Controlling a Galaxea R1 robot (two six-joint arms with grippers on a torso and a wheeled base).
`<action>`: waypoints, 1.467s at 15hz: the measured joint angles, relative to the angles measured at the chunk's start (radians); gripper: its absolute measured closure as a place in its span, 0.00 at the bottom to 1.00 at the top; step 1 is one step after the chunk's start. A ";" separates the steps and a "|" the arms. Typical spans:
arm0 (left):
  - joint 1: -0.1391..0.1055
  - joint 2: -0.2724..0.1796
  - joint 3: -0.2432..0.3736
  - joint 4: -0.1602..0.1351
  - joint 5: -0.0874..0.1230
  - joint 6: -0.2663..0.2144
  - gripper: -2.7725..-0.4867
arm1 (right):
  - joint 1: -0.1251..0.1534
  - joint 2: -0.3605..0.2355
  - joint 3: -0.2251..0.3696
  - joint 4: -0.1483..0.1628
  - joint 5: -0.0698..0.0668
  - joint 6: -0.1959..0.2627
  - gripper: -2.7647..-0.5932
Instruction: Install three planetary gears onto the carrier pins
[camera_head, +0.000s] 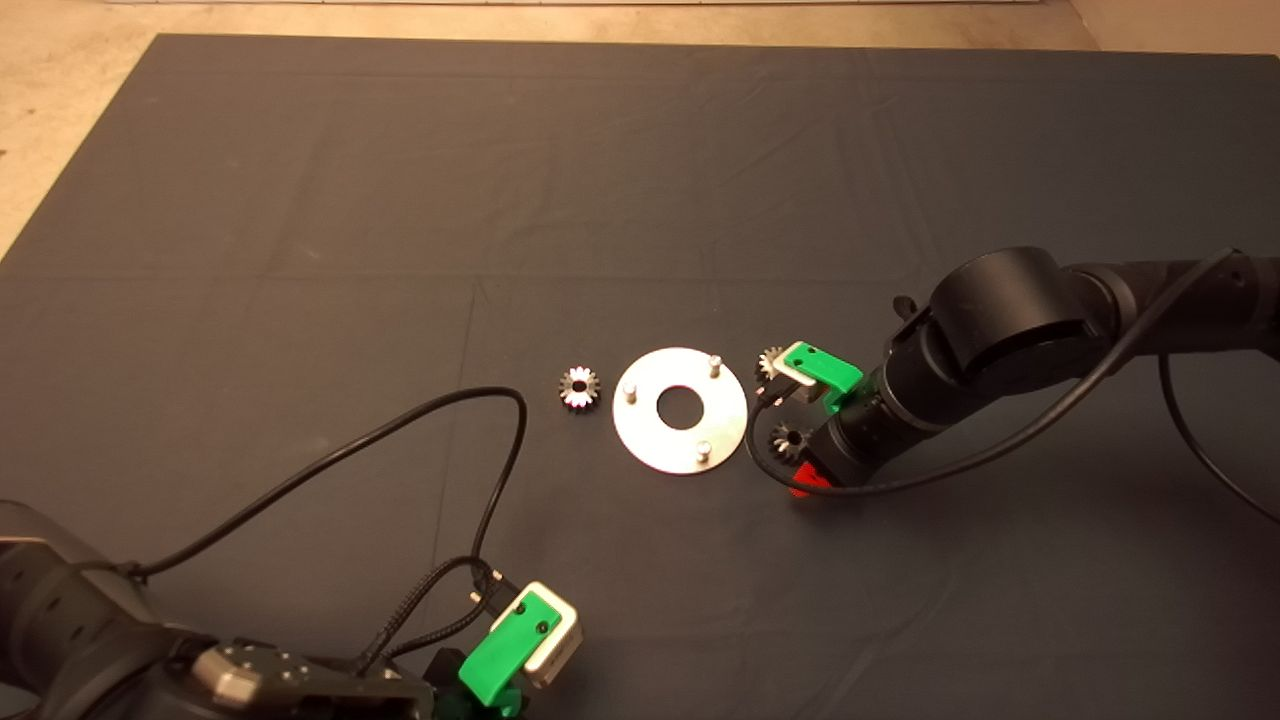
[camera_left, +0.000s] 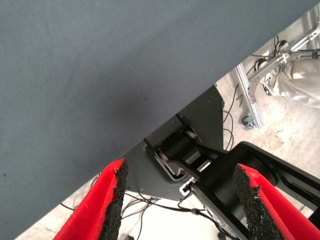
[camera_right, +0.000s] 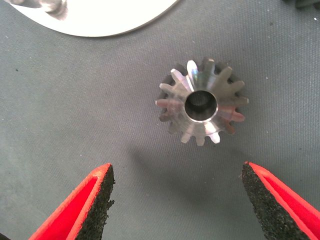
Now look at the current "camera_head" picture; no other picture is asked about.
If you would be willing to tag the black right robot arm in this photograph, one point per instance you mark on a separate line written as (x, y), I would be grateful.
(1010, 320)

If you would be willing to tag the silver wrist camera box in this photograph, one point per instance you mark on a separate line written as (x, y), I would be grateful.
(780, 372)
(560, 640)

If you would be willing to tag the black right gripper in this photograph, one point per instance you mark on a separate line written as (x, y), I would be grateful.
(840, 455)

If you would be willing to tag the dark grey table cloth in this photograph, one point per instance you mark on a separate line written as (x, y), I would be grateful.
(640, 200)

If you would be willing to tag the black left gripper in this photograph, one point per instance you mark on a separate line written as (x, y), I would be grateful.
(445, 690)

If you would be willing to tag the round metal carrier plate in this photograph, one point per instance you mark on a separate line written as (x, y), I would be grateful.
(650, 440)

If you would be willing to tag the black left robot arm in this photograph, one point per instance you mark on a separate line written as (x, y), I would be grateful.
(60, 620)

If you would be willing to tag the bright green camera mount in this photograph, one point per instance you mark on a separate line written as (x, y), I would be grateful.
(825, 368)
(500, 655)

